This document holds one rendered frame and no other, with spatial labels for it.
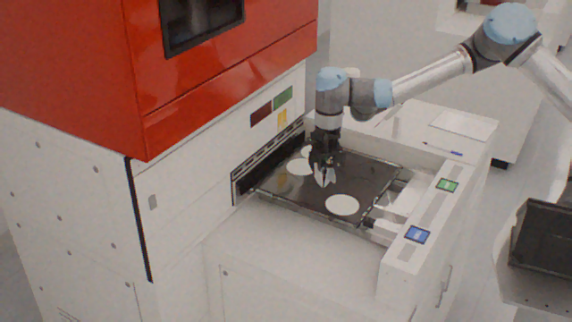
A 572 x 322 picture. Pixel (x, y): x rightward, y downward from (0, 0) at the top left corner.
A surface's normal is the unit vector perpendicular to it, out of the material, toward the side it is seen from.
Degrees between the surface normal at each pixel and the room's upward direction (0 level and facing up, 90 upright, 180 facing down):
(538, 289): 0
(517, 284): 0
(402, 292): 90
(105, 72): 90
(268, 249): 0
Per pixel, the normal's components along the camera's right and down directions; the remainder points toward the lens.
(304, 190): 0.00, -0.84
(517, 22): -0.12, -0.27
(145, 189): 0.85, 0.29
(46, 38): -0.52, 0.47
